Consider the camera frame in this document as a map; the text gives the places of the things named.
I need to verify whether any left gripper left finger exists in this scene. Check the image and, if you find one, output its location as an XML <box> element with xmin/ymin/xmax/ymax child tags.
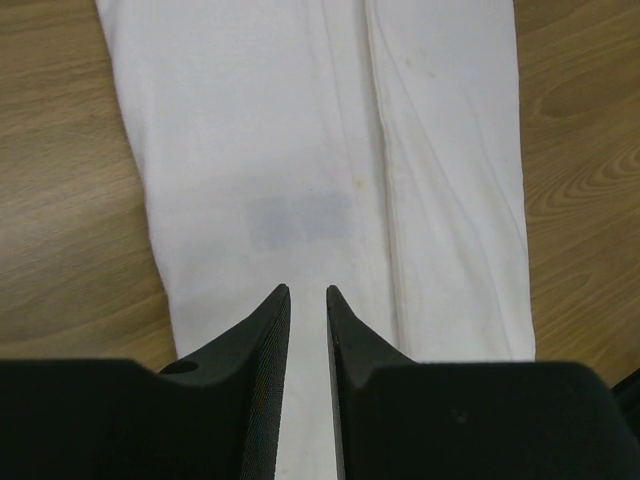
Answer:
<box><xmin>1</xmin><ymin>285</ymin><xmax>291</xmax><ymax>479</ymax></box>

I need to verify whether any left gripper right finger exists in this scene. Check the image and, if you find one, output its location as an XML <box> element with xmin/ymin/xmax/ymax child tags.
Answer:
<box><xmin>326</xmin><ymin>286</ymin><xmax>639</xmax><ymax>479</ymax></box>

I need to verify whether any white t shirt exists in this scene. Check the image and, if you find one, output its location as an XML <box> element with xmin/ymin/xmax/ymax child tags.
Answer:
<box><xmin>97</xmin><ymin>1</ymin><xmax>536</xmax><ymax>479</ymax></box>

